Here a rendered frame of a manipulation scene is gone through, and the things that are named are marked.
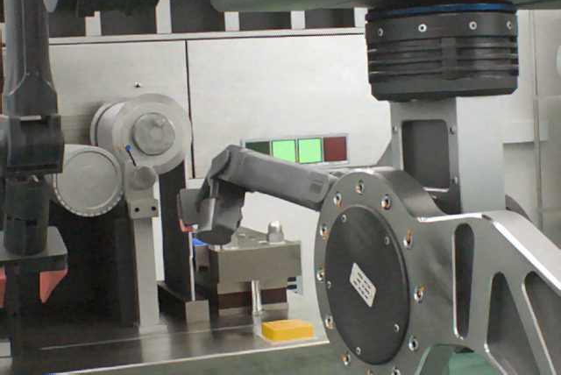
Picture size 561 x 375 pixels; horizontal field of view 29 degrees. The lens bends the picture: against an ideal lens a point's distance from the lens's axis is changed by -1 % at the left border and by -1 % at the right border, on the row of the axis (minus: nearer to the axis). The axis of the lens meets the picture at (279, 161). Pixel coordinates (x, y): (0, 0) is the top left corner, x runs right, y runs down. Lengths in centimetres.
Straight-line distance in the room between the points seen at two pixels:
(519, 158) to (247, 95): 314
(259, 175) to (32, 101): 40
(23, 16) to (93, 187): 67
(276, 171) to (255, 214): 328
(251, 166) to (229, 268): 40
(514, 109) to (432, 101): 442
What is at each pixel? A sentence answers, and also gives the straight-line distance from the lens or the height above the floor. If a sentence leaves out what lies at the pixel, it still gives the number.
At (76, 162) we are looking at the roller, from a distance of 198.
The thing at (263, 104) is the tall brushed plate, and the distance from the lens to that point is 239.
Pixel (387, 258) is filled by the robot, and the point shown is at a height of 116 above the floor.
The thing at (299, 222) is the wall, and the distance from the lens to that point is 492.
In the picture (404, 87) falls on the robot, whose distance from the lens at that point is 93.
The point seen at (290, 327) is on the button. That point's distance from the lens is 182.
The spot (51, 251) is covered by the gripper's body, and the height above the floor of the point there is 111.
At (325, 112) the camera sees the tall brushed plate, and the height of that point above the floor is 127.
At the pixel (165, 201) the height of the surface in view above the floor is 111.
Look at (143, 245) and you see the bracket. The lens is 196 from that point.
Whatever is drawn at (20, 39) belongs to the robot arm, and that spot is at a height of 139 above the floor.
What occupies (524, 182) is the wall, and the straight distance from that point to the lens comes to 541.
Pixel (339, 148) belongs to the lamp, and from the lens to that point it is 245.
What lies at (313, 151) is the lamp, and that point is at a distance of 243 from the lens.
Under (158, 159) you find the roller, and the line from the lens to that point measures 199.
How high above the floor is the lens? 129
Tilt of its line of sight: 3 degrees down
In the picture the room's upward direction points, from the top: 3 degrees counter-clockwise
